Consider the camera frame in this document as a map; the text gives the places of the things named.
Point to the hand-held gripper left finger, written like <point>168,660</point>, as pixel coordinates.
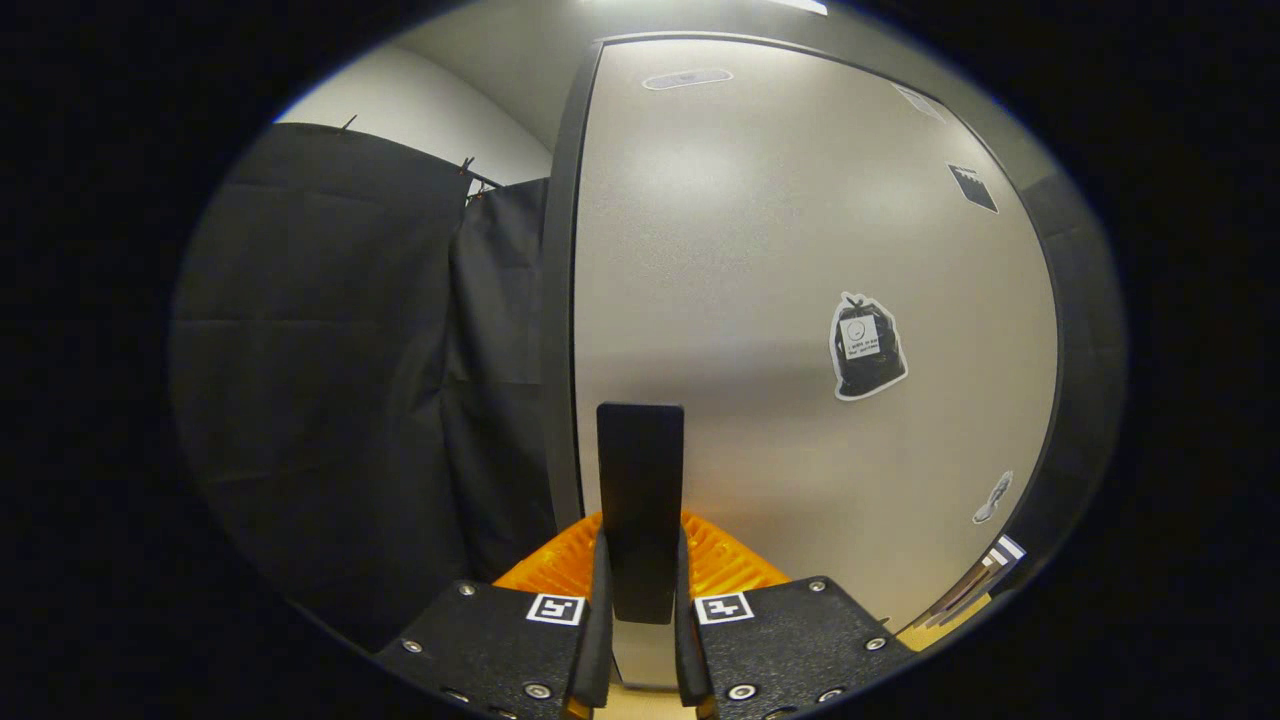
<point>600,640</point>

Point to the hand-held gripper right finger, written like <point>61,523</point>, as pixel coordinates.
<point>688,650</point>

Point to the white book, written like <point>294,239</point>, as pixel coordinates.
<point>975,582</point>

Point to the dark grey cabinet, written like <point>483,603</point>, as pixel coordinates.
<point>560,300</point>

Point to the black backdrop cloth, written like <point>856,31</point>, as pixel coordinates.
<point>300,350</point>

